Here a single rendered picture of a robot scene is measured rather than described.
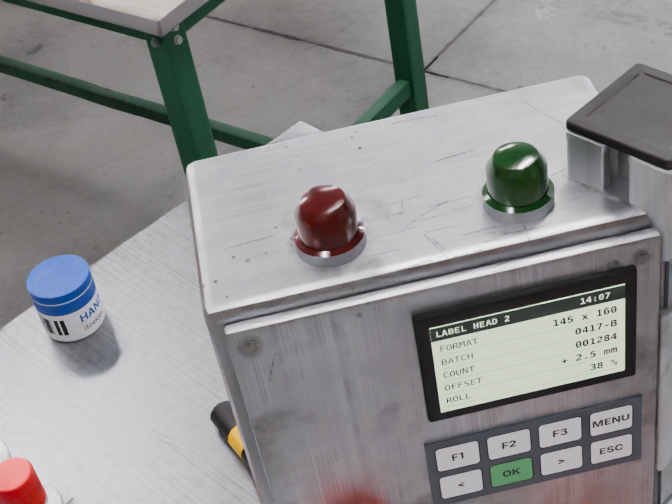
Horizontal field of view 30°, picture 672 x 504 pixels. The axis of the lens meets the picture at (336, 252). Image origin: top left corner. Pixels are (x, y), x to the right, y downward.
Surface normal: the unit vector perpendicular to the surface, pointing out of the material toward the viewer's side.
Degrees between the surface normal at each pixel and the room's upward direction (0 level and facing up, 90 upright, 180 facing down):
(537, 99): 0
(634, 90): 0
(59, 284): 0
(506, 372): 90
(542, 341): 90
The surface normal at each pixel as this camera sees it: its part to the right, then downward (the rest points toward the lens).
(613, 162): -0.22, 0.67
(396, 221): -0.15, -0.74
